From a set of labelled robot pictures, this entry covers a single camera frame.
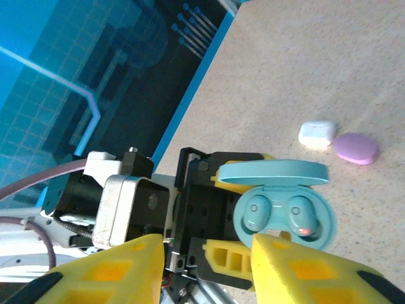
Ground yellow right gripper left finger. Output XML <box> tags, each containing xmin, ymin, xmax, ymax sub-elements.
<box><xmin>6</xmin><ymin>233</ymin><xmax>166</xmax><ymax>304</ymax></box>

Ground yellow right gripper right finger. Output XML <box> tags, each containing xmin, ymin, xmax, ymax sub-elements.
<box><xmin>251</xmin><ymin>233</ymin><xmax>405</xmax><ymax>304</ymax></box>

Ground pale teal wireless earbud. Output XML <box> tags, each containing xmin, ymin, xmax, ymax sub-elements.
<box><xmin>242</xmin><ymin>194</ymin><xmax>273</xmax><ymax>234</ymax></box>
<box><xmin>286</xmin><ymin>196</ymin><xmax>320</xmax><ymax>238</ymax></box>

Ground pale teal earbud charging case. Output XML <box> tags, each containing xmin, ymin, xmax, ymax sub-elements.
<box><xmin>218</xmin><ymin>159</ymin><xmax>338</xmax><ymax>253</ymax></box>

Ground white rounded rectangular case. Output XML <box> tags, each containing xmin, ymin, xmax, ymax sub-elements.
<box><xmin>297</xmin><ymin>119</ymin><xmax>337</xmax><ymax>151</ymax></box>

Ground purple oval case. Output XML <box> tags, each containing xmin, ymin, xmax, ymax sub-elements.
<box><xmin>333</xmin><ymin>132</ymin><xmax>380</xmax><ymax>166</ymax></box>

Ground blue circuit print panel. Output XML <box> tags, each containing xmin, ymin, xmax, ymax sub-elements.
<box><xmin>0</xmin><ymin>0</ymin><xmax>237</xmax><ymax>210</ymax></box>

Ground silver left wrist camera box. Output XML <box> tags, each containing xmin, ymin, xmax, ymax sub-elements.
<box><xmin>84</xmin><ymin>146</ymin><xmax>178</xmax><ymax>251</ymax></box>

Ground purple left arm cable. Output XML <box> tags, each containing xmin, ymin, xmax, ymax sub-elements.
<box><xmin>0</xmin><ymin>158</ymin><xmax>89</xmax><ymax>270</ymax></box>

